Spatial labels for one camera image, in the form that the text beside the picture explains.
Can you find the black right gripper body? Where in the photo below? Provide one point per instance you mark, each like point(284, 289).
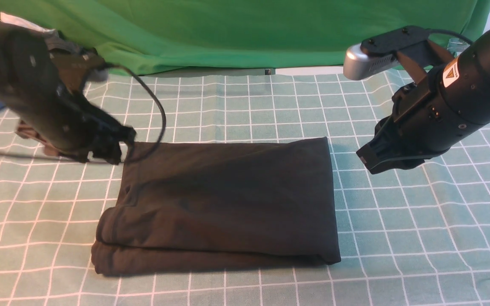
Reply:
point(425, 121)

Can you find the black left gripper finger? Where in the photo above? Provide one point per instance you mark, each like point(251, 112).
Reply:
point(25, 131)

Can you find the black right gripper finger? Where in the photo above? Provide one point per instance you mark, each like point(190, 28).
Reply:
point(377, 165)
point(384, 147)

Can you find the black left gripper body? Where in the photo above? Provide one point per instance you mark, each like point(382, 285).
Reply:
point(77, 129)

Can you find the dark gray long-sleeved shirt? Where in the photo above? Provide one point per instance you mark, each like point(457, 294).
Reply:
point(214, 206)

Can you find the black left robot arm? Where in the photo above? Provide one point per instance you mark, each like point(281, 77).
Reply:
point(45, 90)

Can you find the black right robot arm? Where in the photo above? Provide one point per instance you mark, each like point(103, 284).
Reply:
point(448, 99)

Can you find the green checkered tablecloth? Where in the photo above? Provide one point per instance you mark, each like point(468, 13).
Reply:
point(408, 238)

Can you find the metal binder clip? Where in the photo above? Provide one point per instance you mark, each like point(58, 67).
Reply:
point(456, 46)

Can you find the crumpled dark gray garment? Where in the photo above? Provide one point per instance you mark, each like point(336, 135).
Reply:
point(54, 41)

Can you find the green backdrop cloth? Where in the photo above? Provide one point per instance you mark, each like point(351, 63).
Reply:
point(151, 36)

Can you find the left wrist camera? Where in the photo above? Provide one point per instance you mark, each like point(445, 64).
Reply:
point(76, 70)

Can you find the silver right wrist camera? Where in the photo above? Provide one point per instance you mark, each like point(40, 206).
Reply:
point(409, 47)

